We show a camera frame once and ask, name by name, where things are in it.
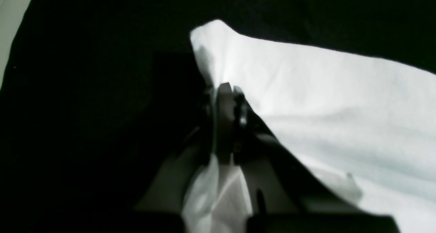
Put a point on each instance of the white printed t-shirt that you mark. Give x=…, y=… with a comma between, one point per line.
x=365, y=127

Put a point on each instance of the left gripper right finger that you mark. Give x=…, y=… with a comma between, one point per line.
x=277, y=182

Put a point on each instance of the black table cloth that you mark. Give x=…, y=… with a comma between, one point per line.
x=88, y=82

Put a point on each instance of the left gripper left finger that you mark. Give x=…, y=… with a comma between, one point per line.
x=167, y=191

